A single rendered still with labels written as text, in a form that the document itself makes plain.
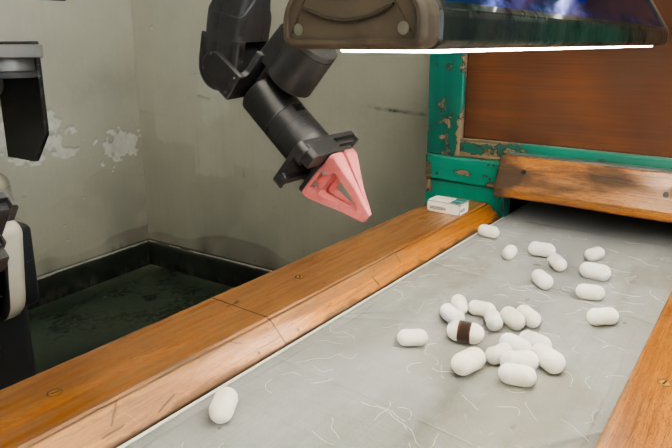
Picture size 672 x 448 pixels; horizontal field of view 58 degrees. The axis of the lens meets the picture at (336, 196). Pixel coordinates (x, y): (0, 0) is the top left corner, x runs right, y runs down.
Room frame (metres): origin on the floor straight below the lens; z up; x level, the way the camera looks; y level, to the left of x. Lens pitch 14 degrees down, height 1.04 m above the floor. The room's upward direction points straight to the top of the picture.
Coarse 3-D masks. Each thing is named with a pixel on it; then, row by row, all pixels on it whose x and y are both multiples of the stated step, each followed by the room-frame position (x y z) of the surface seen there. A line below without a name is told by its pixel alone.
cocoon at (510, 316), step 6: (504, 312) 0.61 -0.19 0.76; (510, 312) 0.60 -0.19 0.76; (516, 312) 0.60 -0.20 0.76; (504, 318) 0.60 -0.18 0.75; (510, 318) 0.60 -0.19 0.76; (516, 318) 0.59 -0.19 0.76; (522, 318) 0.59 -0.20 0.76; (510, 324) 0.59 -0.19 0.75; (516, 324) 0.59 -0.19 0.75; (522, 324) 0.59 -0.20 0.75; (516, 330) 0.59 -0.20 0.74
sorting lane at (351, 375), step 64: (448, 256) 0.83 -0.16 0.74; (576, 256) 0.83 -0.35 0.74; (640, 256) 0.83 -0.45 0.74; (384, 320) 0.62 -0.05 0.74; (576, 320) 0.62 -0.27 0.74; (640, 320) 0.62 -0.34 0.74; (256, 384) 0.49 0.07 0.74; (320, 384) 0.49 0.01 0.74; (384, 384) 0.49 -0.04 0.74; (448, 384) 0.49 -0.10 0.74; (576, 384) 0.49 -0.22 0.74
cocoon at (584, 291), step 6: (576, 288) 0.68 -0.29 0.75; (582, 288) 0.68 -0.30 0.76; (588, 288) 0.67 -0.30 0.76; (594, 288) 0.67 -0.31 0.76; (600, 288) 0.67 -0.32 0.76; (576, 294) 0.68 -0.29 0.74; (582, 294) 0.67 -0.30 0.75; (588, 294) 0.67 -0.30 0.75; (594, 294) 0.67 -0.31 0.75; (600, 294) 0.67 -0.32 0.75
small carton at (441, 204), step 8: (432, 200) 0.99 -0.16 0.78; (440, 200) 0.98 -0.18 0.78; (448, 200) 0.98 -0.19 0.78; (456, 200) 0.98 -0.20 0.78; (464, 200) 0.98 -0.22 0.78; (432, 208) 0.98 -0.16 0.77; (440, 208) 0.98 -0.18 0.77; (448, 208) 0.97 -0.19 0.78; (456, 208) 0.96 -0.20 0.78; (464, 208) 0.97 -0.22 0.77
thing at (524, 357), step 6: (504, 354) 0.51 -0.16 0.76; (510, 354) 0.51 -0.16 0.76; (516, 354) 0.51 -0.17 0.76; (522, 354) 0.51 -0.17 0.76; (528, 354) 0.51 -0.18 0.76; (534, 354) 0.51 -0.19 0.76; (504, 360) 0.51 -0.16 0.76; (510, 360) 0.50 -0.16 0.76; (516, 360) 0.50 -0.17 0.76; (522, 360) 0.50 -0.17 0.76; (528, 360) 0.50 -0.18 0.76; (534, 360) 0.51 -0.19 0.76; (534, 366) 0.50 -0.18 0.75
